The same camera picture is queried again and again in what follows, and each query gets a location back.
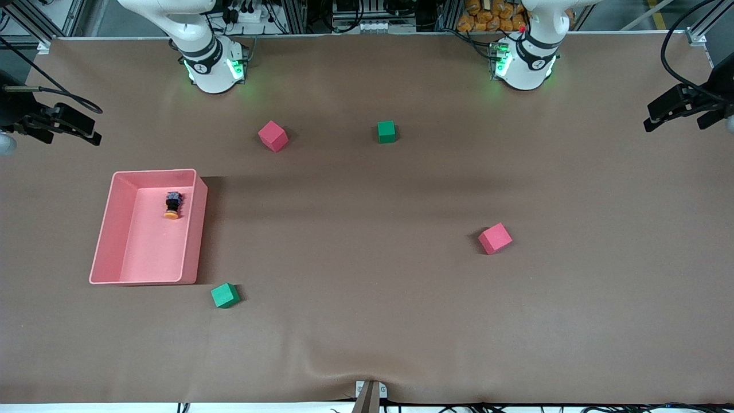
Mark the orange-capped black push button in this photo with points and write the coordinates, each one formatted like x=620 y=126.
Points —
x=172 y=205

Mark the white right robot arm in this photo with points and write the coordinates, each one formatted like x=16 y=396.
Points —
x=209 y=69

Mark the white terminal strip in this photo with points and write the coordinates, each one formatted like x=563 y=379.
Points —
x=384 y=26

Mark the orange snack pile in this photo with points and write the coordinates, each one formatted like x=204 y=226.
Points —
x=487 y=20

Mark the aluminium frame corner bracket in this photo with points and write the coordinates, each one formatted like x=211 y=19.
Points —
x=43 y=46
x=697 y=37

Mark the metal table clamp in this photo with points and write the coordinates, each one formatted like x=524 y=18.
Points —
x=370 y=398

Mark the aluminium frame post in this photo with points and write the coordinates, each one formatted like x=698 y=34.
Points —
x=450 y=14
x=295 y=17

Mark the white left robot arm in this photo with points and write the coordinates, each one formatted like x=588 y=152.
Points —
x=524 y=69

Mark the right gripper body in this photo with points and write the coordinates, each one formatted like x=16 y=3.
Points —
x=12 y=110

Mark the brown table cover cloth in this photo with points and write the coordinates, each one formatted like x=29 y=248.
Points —
x=367 y=321

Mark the pink plastic tray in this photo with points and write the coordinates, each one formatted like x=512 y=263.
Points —
x=155 y=246

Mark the black control unit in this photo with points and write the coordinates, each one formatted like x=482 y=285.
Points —
x=350 y=7

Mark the green foam cube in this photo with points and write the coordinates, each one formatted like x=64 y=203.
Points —
x=225 y=296
x=386 y=132

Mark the white power strip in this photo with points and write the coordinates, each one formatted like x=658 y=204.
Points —
x=246 y=16

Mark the pink foam cube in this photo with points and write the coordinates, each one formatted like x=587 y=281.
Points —
x=495 y=239
x=273 y=136

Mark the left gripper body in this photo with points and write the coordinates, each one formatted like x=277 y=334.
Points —
x=717 y=98

